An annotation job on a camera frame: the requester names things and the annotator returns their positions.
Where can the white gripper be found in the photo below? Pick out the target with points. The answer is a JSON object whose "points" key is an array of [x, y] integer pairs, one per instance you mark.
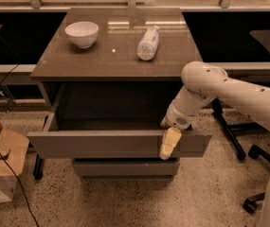
{"points": [[177, 118]]}

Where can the grey top drawer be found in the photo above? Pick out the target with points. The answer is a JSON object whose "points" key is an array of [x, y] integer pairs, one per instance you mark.
{"points": [[114, 119]]}

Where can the grey drawer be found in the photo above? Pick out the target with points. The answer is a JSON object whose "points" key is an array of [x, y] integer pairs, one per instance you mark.
{"points": [[127, 167], [114, 119]]}

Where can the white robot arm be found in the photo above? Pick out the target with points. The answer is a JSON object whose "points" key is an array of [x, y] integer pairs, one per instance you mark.
{"points": [[202, 83]]}

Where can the grey drawer cabinet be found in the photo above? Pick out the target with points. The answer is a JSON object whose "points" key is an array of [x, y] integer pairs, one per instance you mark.
{"points": [[113, 57]]}

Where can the grey bottom drawer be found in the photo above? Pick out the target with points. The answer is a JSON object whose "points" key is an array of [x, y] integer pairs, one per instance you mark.
{"points": [[127, 167]]}

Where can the black right table leg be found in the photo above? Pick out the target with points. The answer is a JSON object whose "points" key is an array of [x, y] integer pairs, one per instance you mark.
{"points": [[230, 130]]}

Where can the black table leg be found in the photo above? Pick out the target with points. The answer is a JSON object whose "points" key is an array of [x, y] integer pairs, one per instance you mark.
{"points": [[39, 161], [230, 130]]}

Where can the clear plastic bottle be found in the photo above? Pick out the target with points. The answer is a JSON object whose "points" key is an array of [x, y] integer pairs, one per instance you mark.
{"points": [[147, 47]]}

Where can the white ceramic bowl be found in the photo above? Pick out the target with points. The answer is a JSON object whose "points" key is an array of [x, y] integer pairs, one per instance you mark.
{"points": [[82, 34]]}

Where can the black left table leg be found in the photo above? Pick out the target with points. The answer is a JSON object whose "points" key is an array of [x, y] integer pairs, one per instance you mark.
{"points": [[39, 161]]}

